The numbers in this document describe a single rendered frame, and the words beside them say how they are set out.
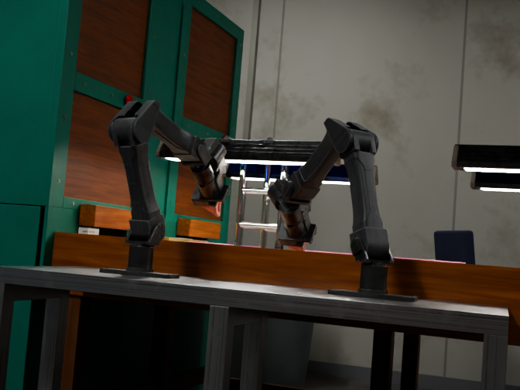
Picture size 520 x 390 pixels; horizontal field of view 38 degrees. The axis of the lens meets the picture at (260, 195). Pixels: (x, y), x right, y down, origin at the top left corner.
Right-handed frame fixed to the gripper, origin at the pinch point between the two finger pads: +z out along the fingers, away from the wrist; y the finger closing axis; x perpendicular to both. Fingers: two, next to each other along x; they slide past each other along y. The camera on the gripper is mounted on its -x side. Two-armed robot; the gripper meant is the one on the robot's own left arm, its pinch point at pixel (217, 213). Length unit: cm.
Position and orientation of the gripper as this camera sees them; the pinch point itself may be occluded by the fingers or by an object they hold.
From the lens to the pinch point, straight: 226.5
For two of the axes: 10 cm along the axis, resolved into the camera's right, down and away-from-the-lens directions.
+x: -2.9, 7.0, -6.5
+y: -9.3, -0.5, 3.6
